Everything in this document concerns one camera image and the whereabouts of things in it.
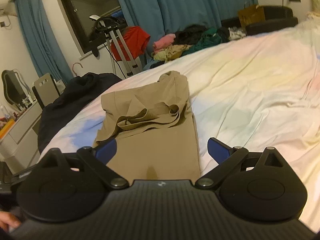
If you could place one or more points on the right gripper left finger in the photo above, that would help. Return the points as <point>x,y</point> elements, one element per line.
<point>97,158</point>

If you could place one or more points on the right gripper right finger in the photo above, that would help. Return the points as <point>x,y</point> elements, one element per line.
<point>228,159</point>

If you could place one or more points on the beige printed t-shirt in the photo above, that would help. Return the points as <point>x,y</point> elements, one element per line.
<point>154,130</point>

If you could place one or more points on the yellow beige clothes pile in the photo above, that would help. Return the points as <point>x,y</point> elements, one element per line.
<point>171,53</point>

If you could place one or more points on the black clothes pile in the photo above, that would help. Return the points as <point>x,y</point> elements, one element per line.
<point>193,33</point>

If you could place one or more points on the person's left hand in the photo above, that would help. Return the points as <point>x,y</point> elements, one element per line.
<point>8,220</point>

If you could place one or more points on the white dresser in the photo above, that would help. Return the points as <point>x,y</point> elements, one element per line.
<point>19,146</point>

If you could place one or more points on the orange box on dresser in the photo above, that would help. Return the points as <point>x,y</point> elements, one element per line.
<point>5,126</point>

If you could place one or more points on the black garment on bed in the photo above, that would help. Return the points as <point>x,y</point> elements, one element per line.
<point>78,93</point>

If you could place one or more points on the pastel tie-dye bed sheet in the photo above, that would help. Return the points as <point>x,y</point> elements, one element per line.
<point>256,92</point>

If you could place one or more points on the beige black chair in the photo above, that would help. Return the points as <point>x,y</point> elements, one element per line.
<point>45,90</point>

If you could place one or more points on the wavy black mirror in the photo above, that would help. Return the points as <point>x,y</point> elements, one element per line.
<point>13,91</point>

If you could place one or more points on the left blue curtain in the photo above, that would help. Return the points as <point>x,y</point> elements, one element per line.
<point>41,43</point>

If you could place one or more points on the blue curtain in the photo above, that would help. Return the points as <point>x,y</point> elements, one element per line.
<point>41,43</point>
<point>162,17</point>

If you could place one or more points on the green garment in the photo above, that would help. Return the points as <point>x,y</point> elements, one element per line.
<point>208,39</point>

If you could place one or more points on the black white patterned garment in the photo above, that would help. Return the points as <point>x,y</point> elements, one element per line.
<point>236,33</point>

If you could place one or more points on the red garment on stand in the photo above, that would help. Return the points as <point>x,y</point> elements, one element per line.
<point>136,40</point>

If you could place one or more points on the pink folded garment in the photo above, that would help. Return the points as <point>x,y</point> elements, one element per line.
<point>163,42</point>

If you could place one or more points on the silver tripod stand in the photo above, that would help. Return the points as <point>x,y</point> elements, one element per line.
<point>107,30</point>

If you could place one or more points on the brown paper bag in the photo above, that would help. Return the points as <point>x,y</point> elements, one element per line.
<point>251,14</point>

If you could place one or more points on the black armchair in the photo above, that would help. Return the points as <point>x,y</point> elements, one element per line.
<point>277,18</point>

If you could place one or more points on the dark window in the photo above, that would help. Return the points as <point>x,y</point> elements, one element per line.
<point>78,13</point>

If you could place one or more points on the right blue curtain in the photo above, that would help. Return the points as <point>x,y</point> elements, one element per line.
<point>162,17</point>

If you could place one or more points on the pink umbrella handle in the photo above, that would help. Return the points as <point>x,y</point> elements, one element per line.
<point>74,68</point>

